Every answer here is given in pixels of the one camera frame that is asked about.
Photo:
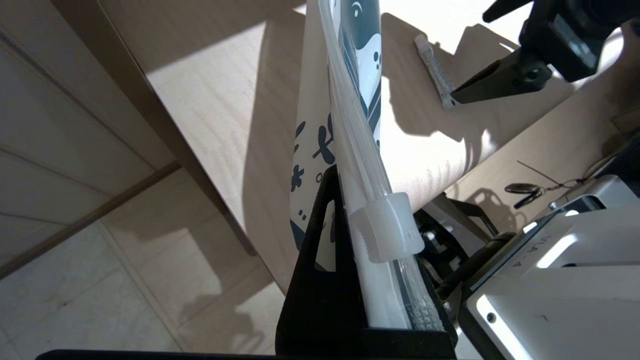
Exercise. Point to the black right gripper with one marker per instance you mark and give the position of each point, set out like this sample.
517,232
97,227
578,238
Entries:
565,35

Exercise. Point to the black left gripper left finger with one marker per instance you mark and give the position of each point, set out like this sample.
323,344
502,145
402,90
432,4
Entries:
320,310

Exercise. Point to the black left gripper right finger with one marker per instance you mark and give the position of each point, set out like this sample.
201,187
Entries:
448,325

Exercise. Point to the white blue horse pouch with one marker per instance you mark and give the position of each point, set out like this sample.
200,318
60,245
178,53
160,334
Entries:
320,100

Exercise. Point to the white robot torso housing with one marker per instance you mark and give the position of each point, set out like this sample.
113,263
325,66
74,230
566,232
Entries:
550,275

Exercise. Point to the beige wooden shelf unit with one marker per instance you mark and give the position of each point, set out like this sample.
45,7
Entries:
225,125

